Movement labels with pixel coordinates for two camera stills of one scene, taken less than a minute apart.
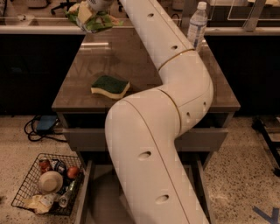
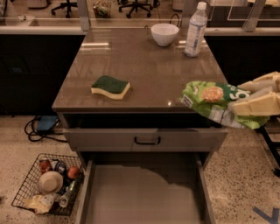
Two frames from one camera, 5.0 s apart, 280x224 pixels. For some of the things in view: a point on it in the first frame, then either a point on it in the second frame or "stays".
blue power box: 45,123 stays
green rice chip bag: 89,20 -> 212,100
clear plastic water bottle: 198,24 stays
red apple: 72,171 stays
